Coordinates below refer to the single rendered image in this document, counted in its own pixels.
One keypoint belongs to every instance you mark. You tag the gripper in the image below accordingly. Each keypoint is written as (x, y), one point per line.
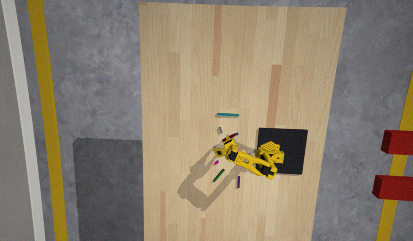
(221, 152)

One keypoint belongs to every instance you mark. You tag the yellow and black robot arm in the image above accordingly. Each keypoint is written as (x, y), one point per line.
(264, 159)

